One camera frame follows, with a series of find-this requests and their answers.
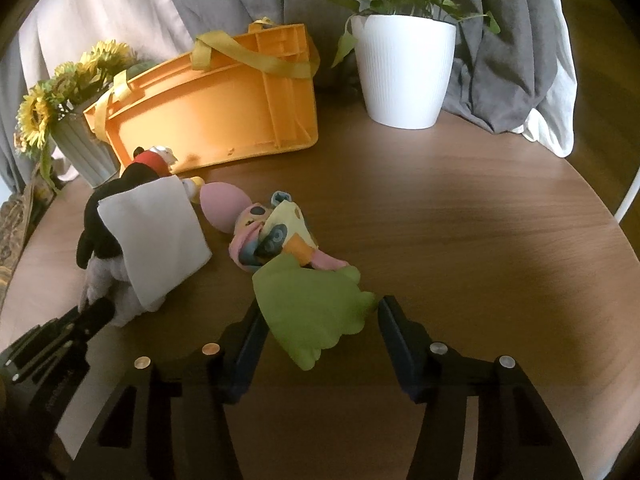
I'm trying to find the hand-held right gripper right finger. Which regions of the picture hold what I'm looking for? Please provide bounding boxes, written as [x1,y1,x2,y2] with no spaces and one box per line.
[377,294,586,480]

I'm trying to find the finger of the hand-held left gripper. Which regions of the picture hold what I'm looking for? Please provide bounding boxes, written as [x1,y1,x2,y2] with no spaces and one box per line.
[0,297,115,386]

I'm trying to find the white ribbed plant pot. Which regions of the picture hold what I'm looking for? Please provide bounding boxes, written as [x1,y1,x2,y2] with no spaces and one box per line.
[350,14,457,130]

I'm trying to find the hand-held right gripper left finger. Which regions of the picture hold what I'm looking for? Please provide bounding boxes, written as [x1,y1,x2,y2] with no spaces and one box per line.
[67,302,273,480]

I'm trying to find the black mouse plush toy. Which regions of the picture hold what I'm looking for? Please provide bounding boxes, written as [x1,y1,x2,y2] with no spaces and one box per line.
[75,145,206,328]

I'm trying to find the white curtain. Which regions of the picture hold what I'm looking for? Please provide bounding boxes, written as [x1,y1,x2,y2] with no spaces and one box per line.
[20,0,211,86]
[520,0,576,158]

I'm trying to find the white square cloth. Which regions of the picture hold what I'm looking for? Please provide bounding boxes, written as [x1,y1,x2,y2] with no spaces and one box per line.
[96,176,213,311]

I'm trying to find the grey curtain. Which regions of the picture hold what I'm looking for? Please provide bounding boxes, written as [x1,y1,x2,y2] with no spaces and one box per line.
[0,0,561,196]

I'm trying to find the patterned brown cloth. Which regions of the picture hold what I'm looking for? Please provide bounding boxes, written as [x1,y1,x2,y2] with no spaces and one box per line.
[0,165,56,306]

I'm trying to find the white ribbed vase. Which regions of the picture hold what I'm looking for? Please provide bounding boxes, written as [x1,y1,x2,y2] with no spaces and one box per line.
[50,97,121,188]

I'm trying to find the white metal tube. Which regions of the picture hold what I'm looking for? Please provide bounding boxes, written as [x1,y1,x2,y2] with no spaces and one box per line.
[614,162,640,223]

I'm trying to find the yellow artificial sunflowers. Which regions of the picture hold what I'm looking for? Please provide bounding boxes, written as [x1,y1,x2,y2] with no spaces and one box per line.
[14,40,151,193]

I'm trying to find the orange plastic bin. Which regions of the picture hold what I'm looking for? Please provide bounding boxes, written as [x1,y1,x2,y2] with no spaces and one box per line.
[82,19,321,173]

